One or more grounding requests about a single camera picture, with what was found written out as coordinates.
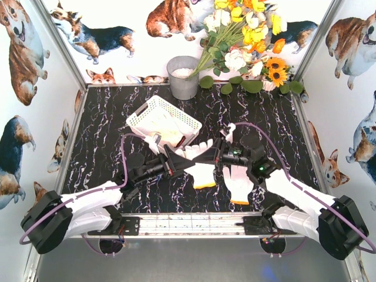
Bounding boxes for artificial flower bouquet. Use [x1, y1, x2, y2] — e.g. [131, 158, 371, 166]
[189, 1, 316, 95]

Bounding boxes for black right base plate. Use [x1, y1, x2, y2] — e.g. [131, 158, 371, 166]
[235, 216, 276, 236]

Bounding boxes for yellow dotted white glove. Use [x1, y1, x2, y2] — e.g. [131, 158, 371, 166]
[184, 139, 216, 190]

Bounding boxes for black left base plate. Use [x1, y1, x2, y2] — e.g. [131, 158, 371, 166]
[118, 217, 140, 236]

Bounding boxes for white perforated storage basket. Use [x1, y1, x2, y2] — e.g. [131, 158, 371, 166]
[126, 95, 202, 148]

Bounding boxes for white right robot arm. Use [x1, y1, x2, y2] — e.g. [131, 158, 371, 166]
[193, 123, 375, 260]

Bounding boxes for cream knit glove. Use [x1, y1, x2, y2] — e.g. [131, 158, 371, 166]
[148, 113, 186, 147]

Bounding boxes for white glove orange cuff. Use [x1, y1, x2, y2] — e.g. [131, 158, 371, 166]
[223, 165, 254, 205]

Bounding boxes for grey metal bucket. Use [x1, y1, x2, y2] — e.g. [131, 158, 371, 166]
[166, 56, 199, 100]

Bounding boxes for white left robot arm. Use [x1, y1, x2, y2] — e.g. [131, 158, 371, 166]
[19, 146, 195, 254]

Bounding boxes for aluminium front rail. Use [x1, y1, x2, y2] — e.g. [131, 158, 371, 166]
[85, 213, 297, 237]

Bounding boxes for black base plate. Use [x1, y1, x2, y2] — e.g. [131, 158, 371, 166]
[235, 216, 276, 236]
[118, 217, 140, 236]

